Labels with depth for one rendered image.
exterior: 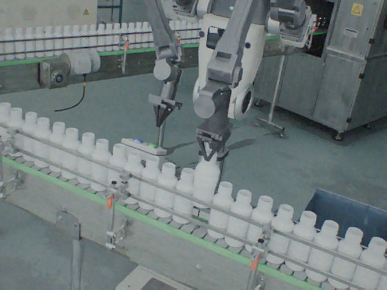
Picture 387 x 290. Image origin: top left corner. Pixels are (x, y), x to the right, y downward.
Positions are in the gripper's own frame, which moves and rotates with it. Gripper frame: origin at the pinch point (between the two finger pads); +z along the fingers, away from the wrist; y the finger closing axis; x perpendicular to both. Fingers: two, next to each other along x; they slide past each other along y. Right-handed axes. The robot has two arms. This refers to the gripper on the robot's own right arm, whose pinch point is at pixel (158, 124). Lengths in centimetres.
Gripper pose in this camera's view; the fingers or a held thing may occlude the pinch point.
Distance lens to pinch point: 160.2
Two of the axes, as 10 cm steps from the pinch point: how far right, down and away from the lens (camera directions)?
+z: -2.8, 9.6, 1.0
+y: 8.8, 3.0, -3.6
